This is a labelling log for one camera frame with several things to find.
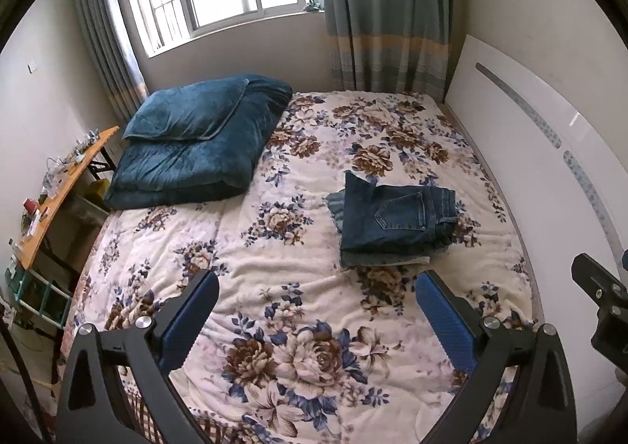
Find wide grey-green curtain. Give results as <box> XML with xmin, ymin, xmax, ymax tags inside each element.
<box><xmin>314</xmin><ymin>0</ymin><xmax>467</xmax><ymax>94</ymax></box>

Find clear storage box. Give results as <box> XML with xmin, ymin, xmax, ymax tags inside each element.
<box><xmin>73</xmin><ymin>194</ymin><xmax>111</xmax><ymax>231</ymax></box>

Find green storage rack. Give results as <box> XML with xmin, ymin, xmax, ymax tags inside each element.
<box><xmin>4</xmin><ymin>253</ymin><xmax>72</xmax><ymax>328</ymax></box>

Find teal folded comforter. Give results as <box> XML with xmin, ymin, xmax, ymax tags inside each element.
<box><xmin>104</xmin><ymin>74</ymin><xmax>294</xmax><ymax>210</ymax></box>

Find teal velvet pillow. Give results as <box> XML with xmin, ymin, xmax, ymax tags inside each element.
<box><xmin>122</xmin><ymin>75</ymin><xmax>249</xmax><ymax>141</ymax></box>

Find white bed headboard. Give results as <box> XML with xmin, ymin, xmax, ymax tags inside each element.
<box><xmin>444</xmin><ymin>35</ymin><xmax>628</xmax><ymax>376</ymax></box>

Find floral quilted bedspread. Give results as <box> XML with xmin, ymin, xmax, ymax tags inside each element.
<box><xmin>61</xmin><ymin>90</ymin><xmax>540</xmax><ymax>444</ymax></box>

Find dark blue denim pants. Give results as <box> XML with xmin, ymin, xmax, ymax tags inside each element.
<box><xmin>340</xmin><ymin>171</ymin><xmax>460</xmax><ymax>255</ymax></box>

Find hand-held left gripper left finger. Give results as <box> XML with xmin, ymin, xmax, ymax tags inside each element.
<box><xmin>58</xmin><ymin>270</ymin><xmax>220</xmax><ymax>444</ymax></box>

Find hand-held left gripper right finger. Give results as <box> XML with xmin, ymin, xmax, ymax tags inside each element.
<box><xmin>416</xmin><ymin>270</ymin><xmax>577</xmax><ymax>444</ymax></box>

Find narrow grey-green curtain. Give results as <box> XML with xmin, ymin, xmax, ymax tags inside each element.
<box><xmin>69</xmin><ymin>0</ymin><xmax>150</xmax><ymax>124</ymax></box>

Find wooden desk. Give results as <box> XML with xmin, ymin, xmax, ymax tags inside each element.
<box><xmin>10</xmin><ymin>126</ymin><xmax>120</xmax><ymax>273</ymax></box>

